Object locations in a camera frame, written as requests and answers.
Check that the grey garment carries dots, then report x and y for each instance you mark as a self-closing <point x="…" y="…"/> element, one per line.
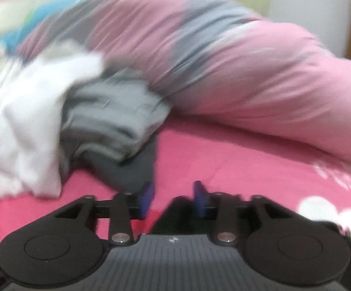
<point x="111" y="118"/>

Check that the white garment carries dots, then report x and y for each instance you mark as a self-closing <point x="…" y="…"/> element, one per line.
<point x="27" y="121"/>

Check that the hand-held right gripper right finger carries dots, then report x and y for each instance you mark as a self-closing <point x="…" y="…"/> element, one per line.
<point x="199" y="198"/>

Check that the pink floral bed sheet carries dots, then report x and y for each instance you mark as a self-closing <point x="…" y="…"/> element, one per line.
<point x="223" y="163"/>

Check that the pink grey rolled duvet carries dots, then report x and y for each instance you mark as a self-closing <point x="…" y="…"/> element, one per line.
<point x="223" y="66"/>

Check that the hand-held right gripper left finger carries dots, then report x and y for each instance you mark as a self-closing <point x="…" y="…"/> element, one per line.
<point x="145" y="197"/>

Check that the black t-shirt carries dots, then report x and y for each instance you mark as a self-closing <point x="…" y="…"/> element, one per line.
<point x="178" y="218"/>

